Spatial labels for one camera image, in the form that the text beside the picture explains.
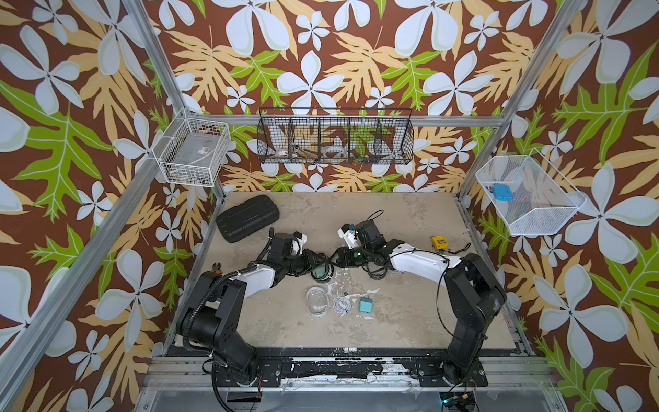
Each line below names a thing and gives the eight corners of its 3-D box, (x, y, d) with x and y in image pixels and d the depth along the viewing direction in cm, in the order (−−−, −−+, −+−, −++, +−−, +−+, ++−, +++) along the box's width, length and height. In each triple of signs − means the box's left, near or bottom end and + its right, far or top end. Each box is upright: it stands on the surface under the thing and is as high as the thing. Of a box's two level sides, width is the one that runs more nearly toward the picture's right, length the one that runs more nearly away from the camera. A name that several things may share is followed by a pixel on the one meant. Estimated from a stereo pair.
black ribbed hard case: (231, 249, 104) (226, 241, 98) (215, 229, 110) (210, 219, 105) (283, 218, 114) (281, 208, 109) (266, 200, 121) (263, 191, 116)
